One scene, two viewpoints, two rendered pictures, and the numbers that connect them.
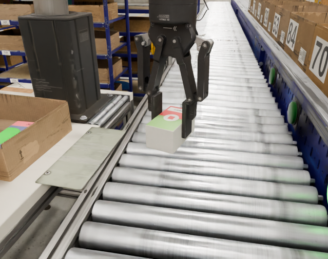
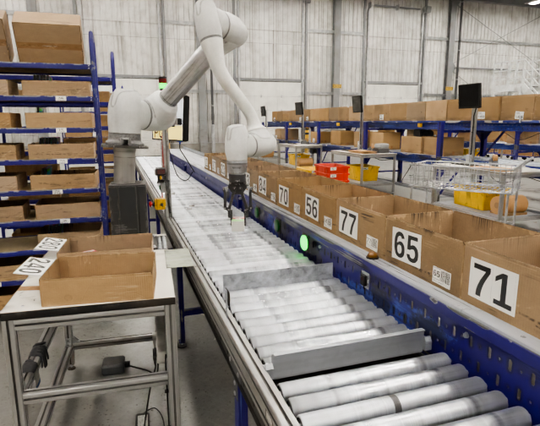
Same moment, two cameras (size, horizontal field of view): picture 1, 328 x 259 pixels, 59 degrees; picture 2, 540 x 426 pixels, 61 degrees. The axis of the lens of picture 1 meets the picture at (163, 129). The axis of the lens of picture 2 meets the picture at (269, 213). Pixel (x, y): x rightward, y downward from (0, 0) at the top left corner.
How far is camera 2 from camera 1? 1.60 m
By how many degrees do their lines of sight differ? 31
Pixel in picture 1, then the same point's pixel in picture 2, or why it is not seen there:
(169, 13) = (239, 179)
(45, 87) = (123, 230)
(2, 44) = not seen: outside the picture
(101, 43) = (94, 207)
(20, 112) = (113, 247)
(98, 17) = (92, 183)
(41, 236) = not seen: hidden behind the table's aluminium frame
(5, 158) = not seen: hidden behind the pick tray
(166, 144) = (241, 227)
